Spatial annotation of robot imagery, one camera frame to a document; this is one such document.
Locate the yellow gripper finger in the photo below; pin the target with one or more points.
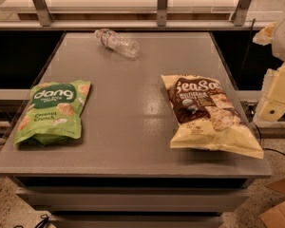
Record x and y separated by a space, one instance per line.
269 110

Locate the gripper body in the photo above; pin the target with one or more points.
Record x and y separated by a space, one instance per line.
274 84

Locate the brown and yellow chip bag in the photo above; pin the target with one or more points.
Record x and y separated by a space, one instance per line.
207 118

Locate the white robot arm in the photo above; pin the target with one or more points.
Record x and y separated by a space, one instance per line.
274 35

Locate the green rice chip bag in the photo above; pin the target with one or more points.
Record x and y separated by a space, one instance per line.
54 113

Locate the cardboard box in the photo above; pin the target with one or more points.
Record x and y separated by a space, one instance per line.
275 216

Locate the clear plastic water bottle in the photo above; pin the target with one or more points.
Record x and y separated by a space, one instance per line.
113 40

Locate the grey drawer cabinet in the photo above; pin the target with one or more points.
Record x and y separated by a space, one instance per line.
123 172

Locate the metal window frame rail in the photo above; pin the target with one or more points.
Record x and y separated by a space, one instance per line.
134 14

